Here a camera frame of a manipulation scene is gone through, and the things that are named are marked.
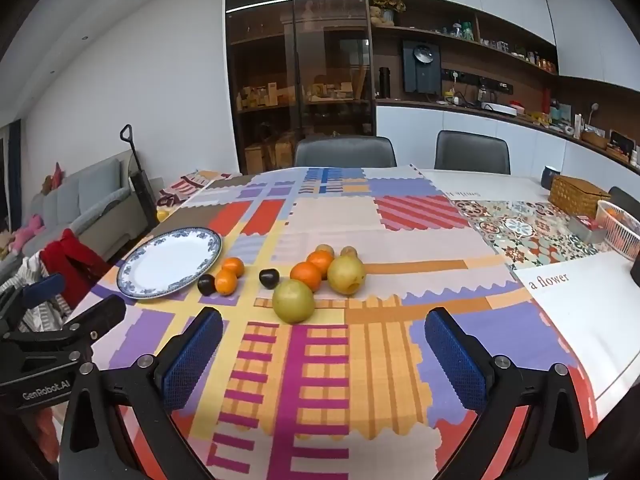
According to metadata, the woven wicker basket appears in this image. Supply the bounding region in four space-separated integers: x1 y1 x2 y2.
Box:
548 175 612 219

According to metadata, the glass door cabinet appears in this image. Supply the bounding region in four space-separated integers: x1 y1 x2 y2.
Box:
224 0 377 175

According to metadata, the sunflower bouquet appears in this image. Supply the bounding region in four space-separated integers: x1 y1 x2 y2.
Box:
375 0 407 26

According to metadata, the white tile pattern tablecloth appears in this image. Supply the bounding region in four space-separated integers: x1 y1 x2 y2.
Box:
417 167 640 411

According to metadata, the grey tin box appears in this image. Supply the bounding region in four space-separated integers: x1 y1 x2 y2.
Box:
567 214 608 243

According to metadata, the yellow green pear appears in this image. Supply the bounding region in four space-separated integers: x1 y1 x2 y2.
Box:
327 255 367 295
272 279 316 324

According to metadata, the grey dining chair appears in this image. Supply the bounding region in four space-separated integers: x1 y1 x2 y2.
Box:
294 136 398 168
434 130 512 175
607 186 640 211

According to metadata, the blue rimmed white plate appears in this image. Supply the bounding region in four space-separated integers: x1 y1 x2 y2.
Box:
116 226 223 301

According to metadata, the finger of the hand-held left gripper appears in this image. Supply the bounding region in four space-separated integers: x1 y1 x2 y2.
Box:
0 273 67 333
60 294 127 348

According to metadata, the white plastic basket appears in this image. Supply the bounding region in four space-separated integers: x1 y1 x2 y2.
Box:
596 200 640 261

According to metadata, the black wall power strip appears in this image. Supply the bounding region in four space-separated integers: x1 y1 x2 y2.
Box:
442 69 515 93

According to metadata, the black upright vacuum cleaner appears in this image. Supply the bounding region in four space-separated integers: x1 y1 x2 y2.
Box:
119 124 161 228

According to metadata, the red cloth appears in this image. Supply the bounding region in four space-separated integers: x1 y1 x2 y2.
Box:
40 228 113 311

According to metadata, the folded patterned blanket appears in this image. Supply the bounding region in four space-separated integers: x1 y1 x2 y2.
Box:
156 170 241 208

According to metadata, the colourful patchwork tablecloth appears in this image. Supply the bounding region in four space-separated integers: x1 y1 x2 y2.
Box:
65 164 598 480

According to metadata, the grey sofa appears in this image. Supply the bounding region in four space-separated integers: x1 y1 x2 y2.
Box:
0 157 151 261

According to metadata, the black water dispenser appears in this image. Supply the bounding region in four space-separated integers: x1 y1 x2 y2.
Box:
402 40 443 95

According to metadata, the white striped cloth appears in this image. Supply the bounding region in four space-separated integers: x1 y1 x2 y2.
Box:
0 255 71 331

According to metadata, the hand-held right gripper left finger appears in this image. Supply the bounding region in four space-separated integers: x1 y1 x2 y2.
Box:
59 306 236 480

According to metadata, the brown and pink plush toy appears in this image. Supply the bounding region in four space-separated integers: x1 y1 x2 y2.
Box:
40 162 66 196

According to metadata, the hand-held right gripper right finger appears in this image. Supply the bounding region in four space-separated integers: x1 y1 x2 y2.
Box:
424 307 591 480

